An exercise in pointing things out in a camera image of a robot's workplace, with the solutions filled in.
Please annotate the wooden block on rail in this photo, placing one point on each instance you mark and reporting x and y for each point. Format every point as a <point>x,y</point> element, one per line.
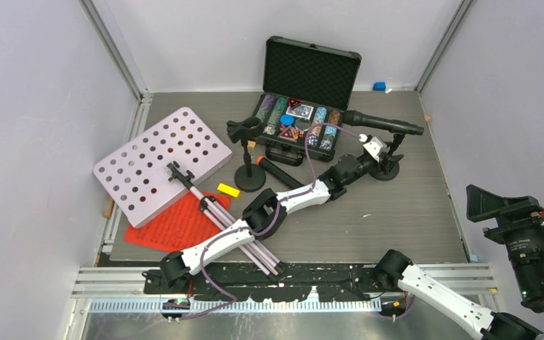
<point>109,208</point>

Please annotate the silver dealer button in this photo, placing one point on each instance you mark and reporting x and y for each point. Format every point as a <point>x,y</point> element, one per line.
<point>302,124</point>

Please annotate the small blue block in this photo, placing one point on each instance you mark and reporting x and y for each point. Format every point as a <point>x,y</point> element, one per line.
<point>379,86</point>

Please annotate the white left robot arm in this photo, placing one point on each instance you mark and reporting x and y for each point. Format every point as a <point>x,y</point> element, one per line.
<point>262,218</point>

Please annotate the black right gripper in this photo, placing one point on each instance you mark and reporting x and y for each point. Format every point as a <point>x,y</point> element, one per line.
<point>480,202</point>

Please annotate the black poker chip case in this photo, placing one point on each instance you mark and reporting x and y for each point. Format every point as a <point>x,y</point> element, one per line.
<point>319,76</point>

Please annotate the small yellow block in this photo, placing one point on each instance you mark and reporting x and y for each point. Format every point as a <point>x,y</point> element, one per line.
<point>229,190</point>

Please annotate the blue round chip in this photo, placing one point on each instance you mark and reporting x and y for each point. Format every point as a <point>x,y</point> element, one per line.
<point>287,120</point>

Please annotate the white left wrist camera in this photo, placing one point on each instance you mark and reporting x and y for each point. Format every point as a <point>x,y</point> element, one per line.
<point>372,145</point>

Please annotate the blue playing card deck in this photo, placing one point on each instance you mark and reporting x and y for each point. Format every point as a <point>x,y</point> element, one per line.
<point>301,111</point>

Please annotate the black round-base mic stand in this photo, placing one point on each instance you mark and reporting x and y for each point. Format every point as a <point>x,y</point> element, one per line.
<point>249,177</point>
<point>388,167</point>

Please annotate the red triangle token lower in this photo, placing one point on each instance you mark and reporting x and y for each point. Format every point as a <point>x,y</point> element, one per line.
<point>289,133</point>

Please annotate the red triangle token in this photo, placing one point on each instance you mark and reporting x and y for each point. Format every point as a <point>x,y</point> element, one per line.
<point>294,103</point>
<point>289,133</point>

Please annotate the black microphone plain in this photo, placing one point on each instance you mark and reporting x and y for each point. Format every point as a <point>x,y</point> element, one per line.
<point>356,118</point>

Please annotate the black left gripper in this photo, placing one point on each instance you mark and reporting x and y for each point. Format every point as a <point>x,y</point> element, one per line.
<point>376,163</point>

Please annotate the red triangle token upper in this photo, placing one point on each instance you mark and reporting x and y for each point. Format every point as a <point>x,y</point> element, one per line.
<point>294,103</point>

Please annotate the red sheet music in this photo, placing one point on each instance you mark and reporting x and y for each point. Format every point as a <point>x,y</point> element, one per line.
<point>180,226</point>

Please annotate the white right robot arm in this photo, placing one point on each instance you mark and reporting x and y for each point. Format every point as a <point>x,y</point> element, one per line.
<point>395,271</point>

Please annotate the lilac tripod music stand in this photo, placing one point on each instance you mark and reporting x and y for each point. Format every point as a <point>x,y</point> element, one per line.
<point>165,163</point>

